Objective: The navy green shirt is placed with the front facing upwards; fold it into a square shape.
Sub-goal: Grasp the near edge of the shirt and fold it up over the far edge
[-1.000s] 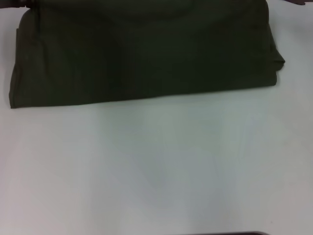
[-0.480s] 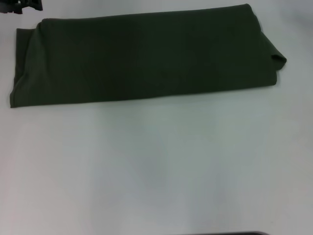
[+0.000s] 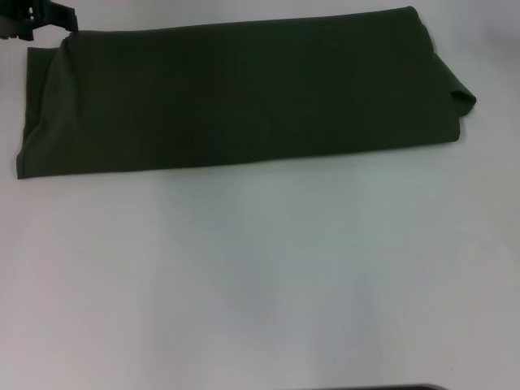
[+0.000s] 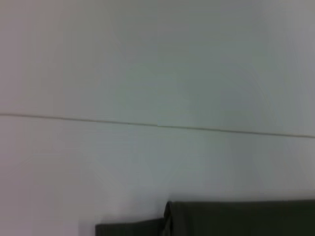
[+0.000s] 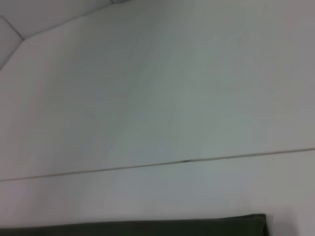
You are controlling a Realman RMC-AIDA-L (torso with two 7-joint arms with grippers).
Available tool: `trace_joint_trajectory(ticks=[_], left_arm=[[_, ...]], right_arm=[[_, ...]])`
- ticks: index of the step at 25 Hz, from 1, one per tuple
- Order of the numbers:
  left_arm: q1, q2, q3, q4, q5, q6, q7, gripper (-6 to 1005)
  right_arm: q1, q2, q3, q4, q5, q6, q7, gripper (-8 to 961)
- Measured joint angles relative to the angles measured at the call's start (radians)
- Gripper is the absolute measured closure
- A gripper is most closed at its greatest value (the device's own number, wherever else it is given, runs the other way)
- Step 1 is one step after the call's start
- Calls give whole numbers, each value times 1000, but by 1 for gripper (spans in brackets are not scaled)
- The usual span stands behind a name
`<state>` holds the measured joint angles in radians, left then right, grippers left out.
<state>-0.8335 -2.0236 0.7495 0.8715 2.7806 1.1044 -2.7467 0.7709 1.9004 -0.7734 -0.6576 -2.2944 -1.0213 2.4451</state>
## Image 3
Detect dark green FREE t-shirt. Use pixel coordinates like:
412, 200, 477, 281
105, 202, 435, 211
15, 5, 478, 181

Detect dark flat strip grey rim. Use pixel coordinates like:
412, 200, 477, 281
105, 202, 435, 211
359, 383, 449, 390

